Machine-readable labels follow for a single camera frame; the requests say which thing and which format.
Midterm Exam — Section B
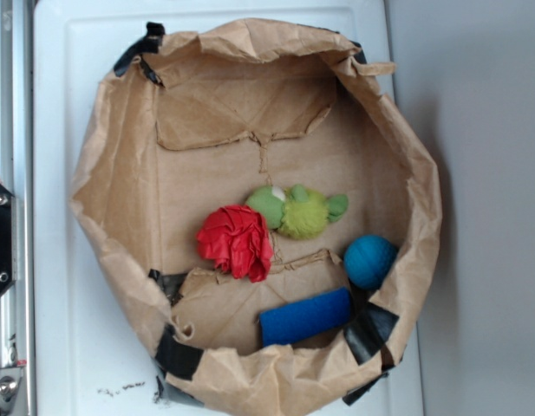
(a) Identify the green plush animal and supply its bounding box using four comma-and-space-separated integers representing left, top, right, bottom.
245, 184, 349, 240

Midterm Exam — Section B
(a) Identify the brown paper bag bin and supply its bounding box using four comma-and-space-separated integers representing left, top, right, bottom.
70, 19, 442, 415

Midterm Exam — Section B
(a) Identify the white plastic tray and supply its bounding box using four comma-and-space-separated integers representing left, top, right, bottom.
31, 0, 426, 416

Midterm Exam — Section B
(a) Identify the blue rubber ball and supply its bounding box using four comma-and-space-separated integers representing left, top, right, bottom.
344, 235, 398, 290

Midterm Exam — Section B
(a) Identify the red crumpled paper ball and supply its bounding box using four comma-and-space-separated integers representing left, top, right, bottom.
196, 205, 273, 283

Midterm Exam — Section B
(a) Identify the aluminium frame rail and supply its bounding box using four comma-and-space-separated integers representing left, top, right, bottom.
0, 1, 36, 415

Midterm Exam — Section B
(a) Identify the blue foam block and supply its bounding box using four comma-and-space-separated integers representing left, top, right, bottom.
259, 287, 352, 347

